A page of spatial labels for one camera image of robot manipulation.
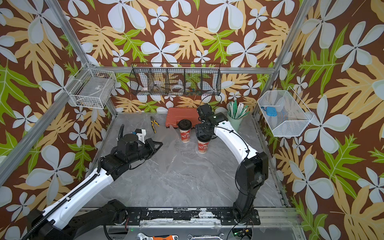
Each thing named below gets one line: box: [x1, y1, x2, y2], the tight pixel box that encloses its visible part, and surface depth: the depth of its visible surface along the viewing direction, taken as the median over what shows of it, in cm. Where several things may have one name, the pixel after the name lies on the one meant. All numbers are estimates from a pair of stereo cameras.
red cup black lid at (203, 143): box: [197, 137, 211, 154], surface depth 88 cm
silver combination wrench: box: [187, 233, 225, 240], surface depth 70 cm
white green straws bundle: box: [226, 100, 251, 120], surface depth 101 cm
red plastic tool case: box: [165, 107, 202, 128], surface depth 118 cm
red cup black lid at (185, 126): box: [178, 119, 193, 144], surface depth 93 cm
